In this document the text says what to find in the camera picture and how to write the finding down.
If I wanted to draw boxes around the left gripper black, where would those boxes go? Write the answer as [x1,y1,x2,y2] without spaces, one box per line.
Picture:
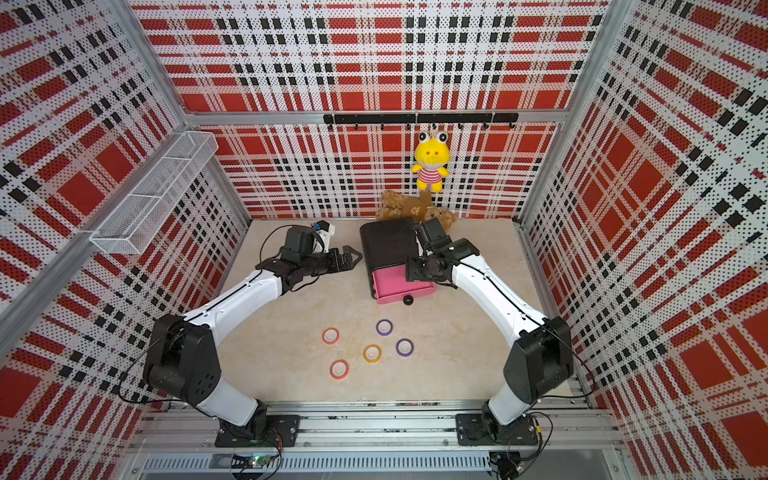
[300,245,362,276]

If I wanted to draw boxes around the black drawer cabinet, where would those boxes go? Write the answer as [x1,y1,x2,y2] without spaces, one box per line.
[359,217,418,299]

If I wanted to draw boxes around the pink drawer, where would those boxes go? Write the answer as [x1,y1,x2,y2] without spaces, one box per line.
[372,264,437,304]

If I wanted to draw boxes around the purple tape roll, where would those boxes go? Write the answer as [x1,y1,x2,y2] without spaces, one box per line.
[396,338,414,357]
[375,319,394,337]

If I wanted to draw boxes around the yellow tape roll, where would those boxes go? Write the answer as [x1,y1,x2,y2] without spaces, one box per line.
[363,344,382,364]

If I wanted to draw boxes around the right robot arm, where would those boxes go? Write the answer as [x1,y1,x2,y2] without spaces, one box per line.
[406,219,574,434]

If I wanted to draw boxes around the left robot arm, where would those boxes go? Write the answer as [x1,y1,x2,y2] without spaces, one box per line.
[143,221,363,439]

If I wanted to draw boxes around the red tape roll upper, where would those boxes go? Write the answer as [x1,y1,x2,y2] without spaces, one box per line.
[322,327,340,345]

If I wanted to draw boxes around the red tape roll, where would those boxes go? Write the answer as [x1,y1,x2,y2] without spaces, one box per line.
[322,327,340,345]
[329,359,350,380]

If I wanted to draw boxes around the red tape roll lower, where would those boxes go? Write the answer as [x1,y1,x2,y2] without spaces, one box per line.
[329,359,350,380]

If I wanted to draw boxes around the brown teddy bear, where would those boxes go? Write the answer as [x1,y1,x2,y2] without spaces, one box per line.
[376,190,458,231]

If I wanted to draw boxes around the yellow frog plush toy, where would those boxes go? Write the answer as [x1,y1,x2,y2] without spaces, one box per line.
[412,131,450,193]

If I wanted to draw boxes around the black hook rail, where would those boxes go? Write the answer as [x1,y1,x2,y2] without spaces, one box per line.
[323,112,520,127]

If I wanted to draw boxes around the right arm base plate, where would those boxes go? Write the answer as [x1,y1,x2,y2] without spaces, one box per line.
[455,414,539,447]

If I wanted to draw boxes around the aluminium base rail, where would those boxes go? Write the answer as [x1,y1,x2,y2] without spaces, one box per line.
[119,400,632,479]

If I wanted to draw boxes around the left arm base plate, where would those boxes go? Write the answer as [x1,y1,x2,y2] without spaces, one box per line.
[215,411,301,448]

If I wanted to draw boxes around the white wire mesh basket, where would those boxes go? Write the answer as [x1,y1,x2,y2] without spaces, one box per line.
[90,131,217,255]

